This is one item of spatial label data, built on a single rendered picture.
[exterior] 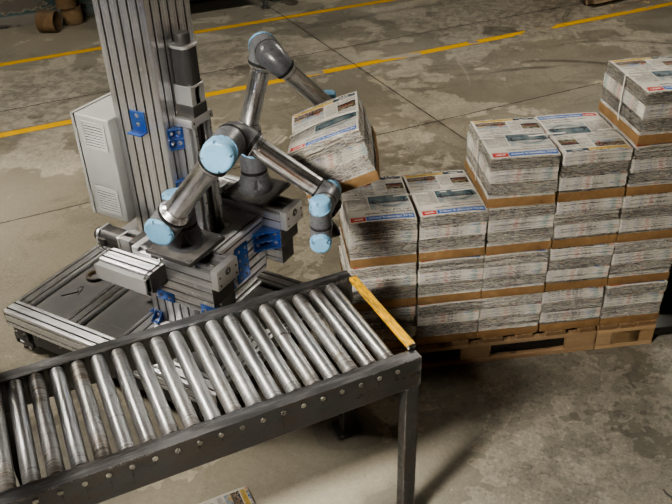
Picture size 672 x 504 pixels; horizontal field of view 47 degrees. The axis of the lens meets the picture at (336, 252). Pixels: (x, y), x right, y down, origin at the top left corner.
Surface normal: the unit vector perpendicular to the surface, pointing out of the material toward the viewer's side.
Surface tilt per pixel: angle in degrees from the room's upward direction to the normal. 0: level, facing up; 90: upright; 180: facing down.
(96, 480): 90
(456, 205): 1
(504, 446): 0
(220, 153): 84
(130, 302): 0
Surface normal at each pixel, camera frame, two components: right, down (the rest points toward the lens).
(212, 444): 0.43, 0.49
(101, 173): -0.48, 0.50
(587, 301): 0.12, 0.54
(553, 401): -0.03, -0.83
